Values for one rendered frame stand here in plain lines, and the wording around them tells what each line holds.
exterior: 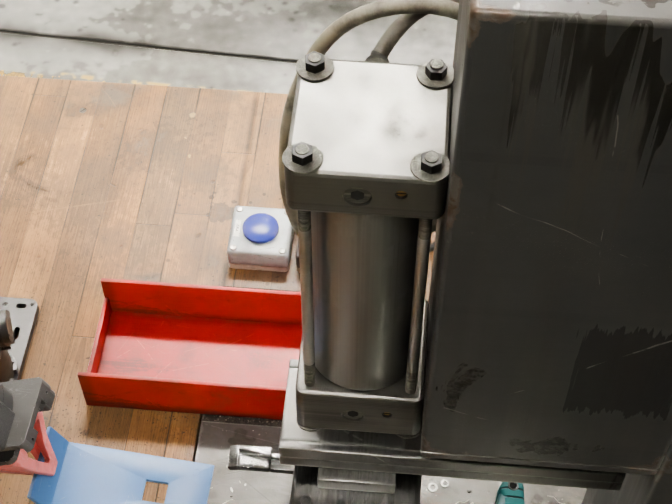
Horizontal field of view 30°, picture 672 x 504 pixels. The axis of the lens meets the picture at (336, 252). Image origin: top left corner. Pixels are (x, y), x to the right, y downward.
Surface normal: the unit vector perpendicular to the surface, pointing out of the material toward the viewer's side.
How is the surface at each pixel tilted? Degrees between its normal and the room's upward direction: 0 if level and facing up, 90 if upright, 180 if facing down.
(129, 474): 6
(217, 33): 0
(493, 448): 90
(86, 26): 0
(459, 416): 90
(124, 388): 90
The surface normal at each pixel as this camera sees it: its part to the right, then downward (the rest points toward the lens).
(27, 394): -0.41, -0.57
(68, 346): 0.00, -0.60
